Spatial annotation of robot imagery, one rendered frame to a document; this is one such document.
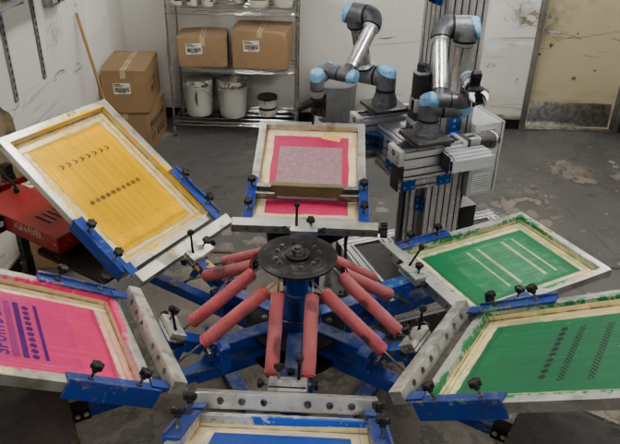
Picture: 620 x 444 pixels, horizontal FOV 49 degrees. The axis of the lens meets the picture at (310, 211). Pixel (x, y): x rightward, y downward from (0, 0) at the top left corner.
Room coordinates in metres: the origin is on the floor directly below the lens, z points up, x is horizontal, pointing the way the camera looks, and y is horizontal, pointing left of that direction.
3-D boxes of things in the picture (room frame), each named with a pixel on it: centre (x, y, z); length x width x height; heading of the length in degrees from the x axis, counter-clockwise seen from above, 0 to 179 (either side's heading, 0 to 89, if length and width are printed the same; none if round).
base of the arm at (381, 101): (3.85, -0.43, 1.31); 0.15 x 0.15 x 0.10
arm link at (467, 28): (3.39, -0.76, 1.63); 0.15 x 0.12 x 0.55; 88
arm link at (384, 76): (3.85, -0.43, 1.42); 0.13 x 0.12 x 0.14; 59
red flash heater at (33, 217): (2.85, 1.25, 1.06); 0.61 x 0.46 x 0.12; 58
